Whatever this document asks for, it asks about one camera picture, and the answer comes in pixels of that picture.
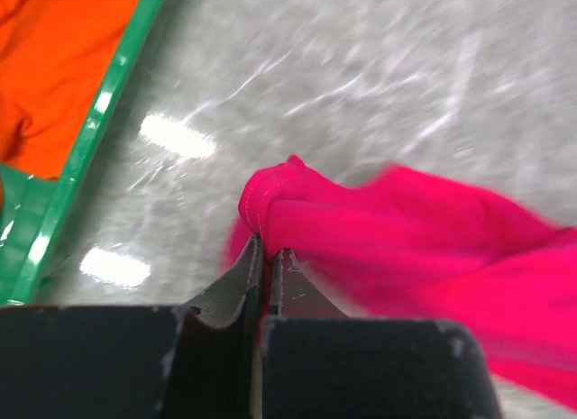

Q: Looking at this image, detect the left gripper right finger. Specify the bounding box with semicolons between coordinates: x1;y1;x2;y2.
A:
261;250;500;418

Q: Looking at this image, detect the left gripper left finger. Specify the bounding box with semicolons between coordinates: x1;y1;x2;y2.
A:
1;237;263;418

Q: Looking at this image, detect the pink t shirt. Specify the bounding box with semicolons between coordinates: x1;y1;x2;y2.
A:
227;156;576;407

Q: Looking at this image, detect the green plastic bin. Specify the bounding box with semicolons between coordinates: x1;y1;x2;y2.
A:
1;0;164;305

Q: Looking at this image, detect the orange t shirt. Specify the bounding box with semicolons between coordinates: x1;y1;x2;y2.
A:
0;0;146;211

